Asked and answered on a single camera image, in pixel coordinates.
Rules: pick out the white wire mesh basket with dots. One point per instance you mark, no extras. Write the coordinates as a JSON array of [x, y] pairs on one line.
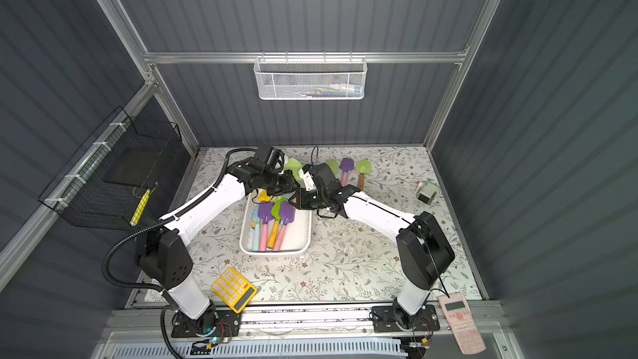
[[309, 79]]

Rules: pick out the blue shovel blue handle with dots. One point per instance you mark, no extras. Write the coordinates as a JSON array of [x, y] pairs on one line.
[[255, 231]]

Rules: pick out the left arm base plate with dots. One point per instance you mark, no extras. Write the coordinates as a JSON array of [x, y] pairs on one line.
[[213, 323]]

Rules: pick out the pale green tape dispenser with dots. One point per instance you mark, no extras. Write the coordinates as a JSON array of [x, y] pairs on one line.
[[427, 192]]

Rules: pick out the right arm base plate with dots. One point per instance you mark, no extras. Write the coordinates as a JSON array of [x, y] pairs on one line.
[[395, 319]]

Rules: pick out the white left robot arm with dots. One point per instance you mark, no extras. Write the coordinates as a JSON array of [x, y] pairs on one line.
[[162, 253]]

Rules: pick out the green shovel brown handle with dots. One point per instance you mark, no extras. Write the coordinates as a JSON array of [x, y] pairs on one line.
[[363, 168]]

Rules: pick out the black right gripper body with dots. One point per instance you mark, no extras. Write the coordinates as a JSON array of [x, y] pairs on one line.
[[306, 197]]

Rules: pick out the purple shovel pink handle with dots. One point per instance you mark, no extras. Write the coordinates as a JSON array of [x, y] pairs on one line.
[[287, 215], [346, 166]]

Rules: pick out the pink calculator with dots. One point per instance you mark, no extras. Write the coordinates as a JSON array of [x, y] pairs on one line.
[[462, 325]]

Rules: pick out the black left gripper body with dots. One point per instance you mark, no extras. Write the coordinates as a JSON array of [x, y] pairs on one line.
[[286, 183]]

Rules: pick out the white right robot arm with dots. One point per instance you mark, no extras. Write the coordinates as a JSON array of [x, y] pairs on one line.
[[424, 250]]

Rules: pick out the green shovel wooden handle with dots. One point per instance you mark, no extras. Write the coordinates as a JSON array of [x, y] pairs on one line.
[[334, 166], [295, 167]]

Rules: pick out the yellow calculator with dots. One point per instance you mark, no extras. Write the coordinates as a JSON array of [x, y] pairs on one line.
[[234, 289]]

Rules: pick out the black wire basket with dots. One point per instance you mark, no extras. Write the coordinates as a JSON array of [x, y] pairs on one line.
[[103, 189]]

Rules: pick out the white plastic storage box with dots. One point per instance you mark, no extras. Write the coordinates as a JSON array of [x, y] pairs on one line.
[[297, 236]]

